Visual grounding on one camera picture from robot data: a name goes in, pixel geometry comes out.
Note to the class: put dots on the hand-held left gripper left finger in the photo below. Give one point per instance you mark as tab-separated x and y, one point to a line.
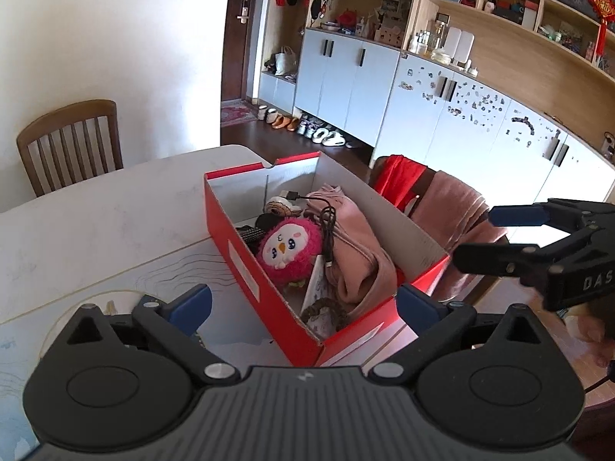
192	307

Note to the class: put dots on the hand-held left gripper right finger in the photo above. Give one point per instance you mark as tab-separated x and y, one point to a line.
415	309

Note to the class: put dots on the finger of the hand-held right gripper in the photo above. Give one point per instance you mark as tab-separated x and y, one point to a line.
514	215
490	257

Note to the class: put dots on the pink cloth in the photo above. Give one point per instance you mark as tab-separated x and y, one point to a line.
355	245

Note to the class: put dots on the red cardboard box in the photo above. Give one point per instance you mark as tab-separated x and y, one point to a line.
221	221

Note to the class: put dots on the wooden chair with draped cloths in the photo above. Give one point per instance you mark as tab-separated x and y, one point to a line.
485	283

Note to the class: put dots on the white table mat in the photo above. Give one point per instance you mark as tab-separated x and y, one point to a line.
168	269

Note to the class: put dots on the pink towel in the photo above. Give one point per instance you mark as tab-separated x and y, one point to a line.
451	211

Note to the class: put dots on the pink plush toy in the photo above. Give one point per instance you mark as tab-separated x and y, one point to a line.
288	249

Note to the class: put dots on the red cloth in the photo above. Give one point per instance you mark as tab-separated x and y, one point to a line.
396	177

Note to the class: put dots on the beige roll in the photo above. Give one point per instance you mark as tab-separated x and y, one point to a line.
281	206

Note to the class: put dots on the row of shoes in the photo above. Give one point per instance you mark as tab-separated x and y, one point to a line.
326	134

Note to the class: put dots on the patterned door rug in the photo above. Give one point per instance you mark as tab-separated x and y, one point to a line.
235	114

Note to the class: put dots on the white cabinet row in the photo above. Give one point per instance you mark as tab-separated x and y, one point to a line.
346	81

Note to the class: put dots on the red knot ornament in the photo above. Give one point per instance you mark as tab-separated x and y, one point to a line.
604	7

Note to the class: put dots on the wooden slatted chair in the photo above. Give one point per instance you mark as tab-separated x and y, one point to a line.
67	115

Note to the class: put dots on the dark brown door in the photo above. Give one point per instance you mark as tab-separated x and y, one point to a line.
235	57

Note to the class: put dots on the white tote bag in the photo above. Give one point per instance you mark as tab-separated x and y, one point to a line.
287	62

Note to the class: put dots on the wooden wall shelf unit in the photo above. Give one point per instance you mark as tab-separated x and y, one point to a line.
519	67

